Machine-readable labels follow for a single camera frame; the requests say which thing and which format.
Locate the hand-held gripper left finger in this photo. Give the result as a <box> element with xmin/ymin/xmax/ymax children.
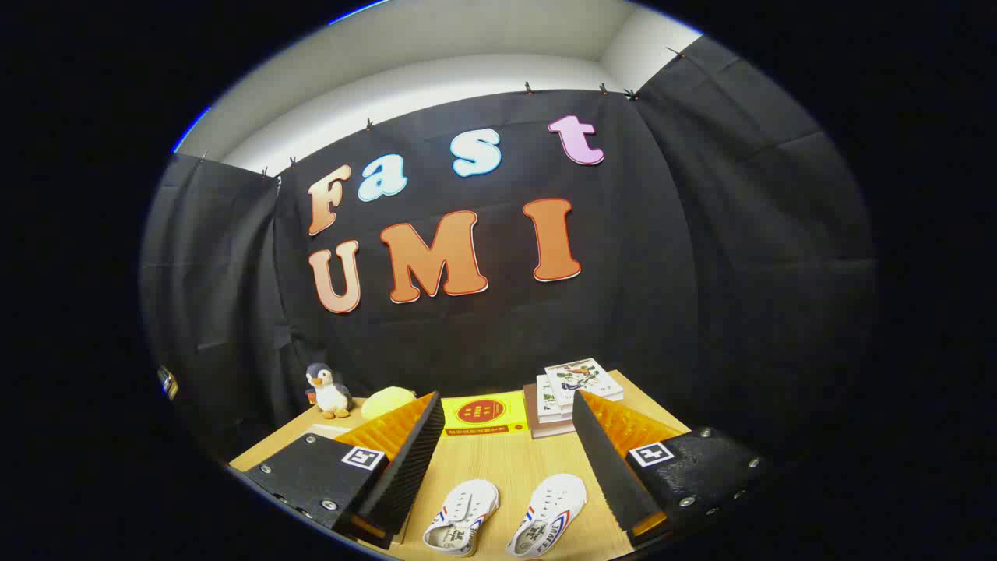
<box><xmin>228</xmin><ymin>391</ymin><xmax>445</xmax><ymax>550</ymax></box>

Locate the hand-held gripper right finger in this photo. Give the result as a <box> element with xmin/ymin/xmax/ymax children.
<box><xmin>572</xmin><ymin>390</ymin><xmax>772</xmax><ymax>546</ymax></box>

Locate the white canvas shoe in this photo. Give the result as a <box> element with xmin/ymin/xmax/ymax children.
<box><xmin>423</xmin><ymin>479</ymin><xmax>500</xmax><ymax>558</ymax></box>
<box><xmin>506</xmin><ymin>473</ymin><xmax>588</xmax><ymax>559</ymax></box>

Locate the yellow plush ball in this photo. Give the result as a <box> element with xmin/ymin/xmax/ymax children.
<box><xmin>361</xmin><ymin>386</ymin><xmax>417</xmax><ymax>422</ymax></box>

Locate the white illustrated book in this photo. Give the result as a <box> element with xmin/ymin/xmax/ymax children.
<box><xmin>536</xmin><ymin>374</ymin><xmax>577</xmax><ymax>424</ymax></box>

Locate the white floral cover book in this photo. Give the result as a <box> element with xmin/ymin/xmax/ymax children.
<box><xmin>544</xmin><ymin>358</ymin><xmax>624</xmax><ymax>410</ymax></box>

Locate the yellow book with red circle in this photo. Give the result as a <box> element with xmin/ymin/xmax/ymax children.
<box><xmin>441</xmin><ymin>391</ymin><xmax>532</xmax><ymax>437</ymax></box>

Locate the penguin plush toy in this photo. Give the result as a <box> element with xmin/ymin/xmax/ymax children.
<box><xmin>305</xmin><ymin>362</ymin><xmax>353</xmax><ymax>420</ymax></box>

